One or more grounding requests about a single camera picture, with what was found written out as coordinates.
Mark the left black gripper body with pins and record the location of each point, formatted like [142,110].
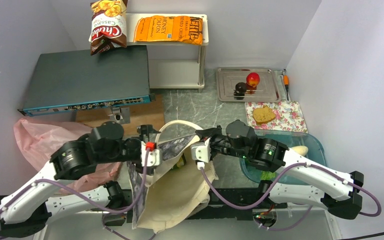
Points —
[132,146]

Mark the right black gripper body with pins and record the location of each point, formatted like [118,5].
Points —
[221,144]

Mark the beige canvas tote bag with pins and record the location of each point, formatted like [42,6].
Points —
[168,196]

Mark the red apple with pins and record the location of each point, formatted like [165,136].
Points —
[253,79]

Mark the white radish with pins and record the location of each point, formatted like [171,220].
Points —
[302,150]

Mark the pink plastic grocery bag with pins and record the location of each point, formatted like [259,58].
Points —
[37,140]

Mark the dark blue network switch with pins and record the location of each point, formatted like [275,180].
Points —
[73,81]

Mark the orange snack packet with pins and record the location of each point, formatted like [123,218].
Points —
[170,29]

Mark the brown snack packet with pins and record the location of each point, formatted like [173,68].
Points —
[108,25]

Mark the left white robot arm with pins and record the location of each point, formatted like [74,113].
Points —
[48,196]

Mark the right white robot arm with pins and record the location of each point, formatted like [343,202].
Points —
[299,180]

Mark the brown bread slice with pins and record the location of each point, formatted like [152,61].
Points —
[263,115]

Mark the white two-tier shelf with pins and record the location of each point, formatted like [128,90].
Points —
[173,65]

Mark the silver metal tray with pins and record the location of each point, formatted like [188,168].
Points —
[266,91]

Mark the teal plastic tray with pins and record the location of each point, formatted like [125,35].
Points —
[291,139]

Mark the floral cloth mat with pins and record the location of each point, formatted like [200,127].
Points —
[284,116]

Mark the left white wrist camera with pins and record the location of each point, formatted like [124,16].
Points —
[151,156]

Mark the grey metal bracket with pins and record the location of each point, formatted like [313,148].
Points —
[120,115]

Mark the orange handled screwdriver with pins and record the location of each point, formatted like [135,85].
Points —
[286,86]

